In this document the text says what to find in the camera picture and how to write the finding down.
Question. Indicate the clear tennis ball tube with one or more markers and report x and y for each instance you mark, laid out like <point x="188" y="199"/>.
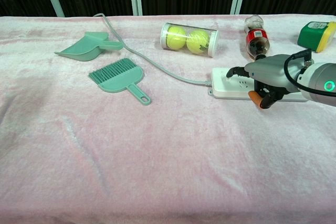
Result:
<point x="189" y="39"/>

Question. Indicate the pink fluffy blanket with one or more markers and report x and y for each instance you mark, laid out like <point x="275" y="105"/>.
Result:
<point x="147" y="142"/>

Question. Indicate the yellow tennis ball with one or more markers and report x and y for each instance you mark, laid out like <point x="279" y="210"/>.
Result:
<point x="198" y="41"/>
<point x="176" y="37"/>

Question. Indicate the green yellow lidded container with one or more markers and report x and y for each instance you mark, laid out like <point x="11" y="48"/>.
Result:
<point x="316" y="36"/>

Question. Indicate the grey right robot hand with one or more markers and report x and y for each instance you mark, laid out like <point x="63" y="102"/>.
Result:
<point x="270" y="70"/>

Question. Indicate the white power strip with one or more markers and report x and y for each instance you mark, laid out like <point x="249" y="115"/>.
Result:
<point x="231" y="85"/>

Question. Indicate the green hand brush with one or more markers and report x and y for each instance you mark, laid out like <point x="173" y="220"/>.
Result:
<point x="119" y="78"/>

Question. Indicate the cola plastic bottle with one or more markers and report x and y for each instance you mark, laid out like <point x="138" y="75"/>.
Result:
<point x="256" y="39"/>

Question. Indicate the green plastic dustpan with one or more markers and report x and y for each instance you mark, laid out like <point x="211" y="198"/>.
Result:
<point x="88" y="47"/>

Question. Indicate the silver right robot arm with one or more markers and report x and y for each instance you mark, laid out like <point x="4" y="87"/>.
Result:
<point x="320" y="82"/>

